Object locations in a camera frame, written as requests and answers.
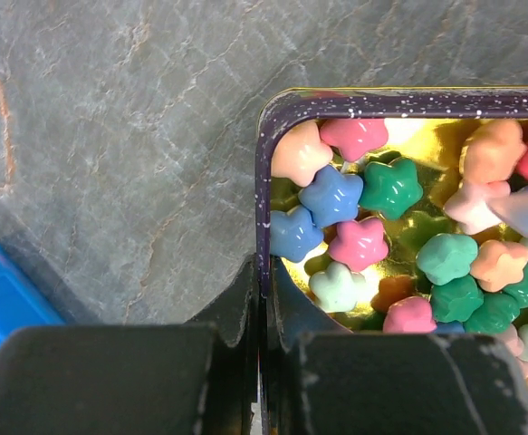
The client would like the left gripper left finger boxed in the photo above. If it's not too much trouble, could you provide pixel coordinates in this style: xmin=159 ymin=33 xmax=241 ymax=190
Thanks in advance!
xmin=0 ymin=257 xmax=257 ymax=434

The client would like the gold tin of star candies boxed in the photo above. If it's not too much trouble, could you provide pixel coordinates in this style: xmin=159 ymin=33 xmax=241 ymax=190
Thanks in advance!
xmin=255 ymin=86 xmax=528 ymax=434

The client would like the blue plastic bin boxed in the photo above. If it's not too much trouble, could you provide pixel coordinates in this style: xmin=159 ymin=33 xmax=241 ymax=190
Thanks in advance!
xmin=0 ymin=233 xmax=68 ymax=391

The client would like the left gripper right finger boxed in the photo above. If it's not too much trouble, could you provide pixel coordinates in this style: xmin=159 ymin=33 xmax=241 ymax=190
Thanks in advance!
xmin=266 ymin=258 xmax=528 ymax=434

